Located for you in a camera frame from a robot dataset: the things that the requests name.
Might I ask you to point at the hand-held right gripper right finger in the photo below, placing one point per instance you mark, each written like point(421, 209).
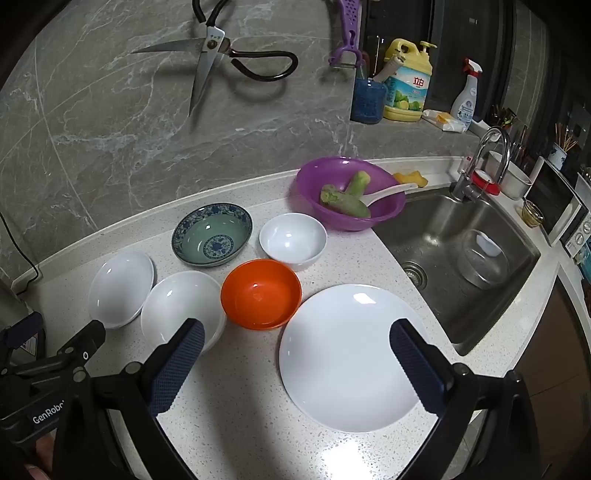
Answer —
point(415, 364)

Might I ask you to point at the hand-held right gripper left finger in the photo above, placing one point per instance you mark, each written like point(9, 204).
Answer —
point(178, 364)

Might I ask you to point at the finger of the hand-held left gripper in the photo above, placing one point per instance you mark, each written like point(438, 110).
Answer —
point(83, 341)
point(25, 328)

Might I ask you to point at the large white plate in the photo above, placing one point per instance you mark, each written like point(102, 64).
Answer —
point(341, 350)

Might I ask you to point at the orange bowl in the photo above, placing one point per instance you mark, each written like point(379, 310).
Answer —
point(261, 295)

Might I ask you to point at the blue patterned bowl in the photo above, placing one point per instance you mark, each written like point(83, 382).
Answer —
point(212, 235)

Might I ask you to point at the small white bowl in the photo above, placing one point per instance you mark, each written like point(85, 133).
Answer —
point(292, 240)

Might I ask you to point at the person's left hand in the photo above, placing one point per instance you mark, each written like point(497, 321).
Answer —
point(36, 470)

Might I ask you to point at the clear glass bowl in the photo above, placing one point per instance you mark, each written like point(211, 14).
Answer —
point(480, 273)

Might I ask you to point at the steel sink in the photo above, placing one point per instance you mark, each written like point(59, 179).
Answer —
point(434, 240)

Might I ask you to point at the green vegetable stem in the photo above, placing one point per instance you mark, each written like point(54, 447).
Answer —
point(346, 203)
point(359, 182)

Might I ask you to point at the white spoon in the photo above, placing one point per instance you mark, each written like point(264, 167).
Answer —
point(392, 190)

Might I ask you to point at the steel faucet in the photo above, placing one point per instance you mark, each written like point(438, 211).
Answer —
point(460, 189)

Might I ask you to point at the yellow sponge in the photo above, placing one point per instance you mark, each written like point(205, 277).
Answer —
point(413, 178)

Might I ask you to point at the small glass bowl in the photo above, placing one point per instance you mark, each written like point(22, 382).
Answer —
point(533, 215)

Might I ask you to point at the red sink holder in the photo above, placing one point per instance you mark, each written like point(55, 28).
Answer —
point(492, 188)

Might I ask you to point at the white pot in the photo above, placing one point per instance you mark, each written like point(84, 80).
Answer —
point(517, 182)

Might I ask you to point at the white microwave oven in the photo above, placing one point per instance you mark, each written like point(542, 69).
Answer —
point(549, 203)

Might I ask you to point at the purple plastic bowl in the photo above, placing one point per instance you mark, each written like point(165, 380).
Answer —
point(323, 175)

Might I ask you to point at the white and yellow packet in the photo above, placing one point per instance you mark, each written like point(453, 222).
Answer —
point(443, 121)

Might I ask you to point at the blue-white chopstick holder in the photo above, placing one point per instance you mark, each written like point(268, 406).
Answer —
point(557, 158)

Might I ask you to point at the white spray bottle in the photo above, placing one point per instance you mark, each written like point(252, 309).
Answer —
point(464, 107)

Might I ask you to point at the blue cup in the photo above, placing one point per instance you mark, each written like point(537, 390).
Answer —
point(367, 104)

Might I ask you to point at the yellow detergent bottle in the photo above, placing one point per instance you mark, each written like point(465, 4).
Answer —
point(408, 92)

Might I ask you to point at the purple peeler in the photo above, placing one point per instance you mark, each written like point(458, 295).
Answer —
point(348, 27)

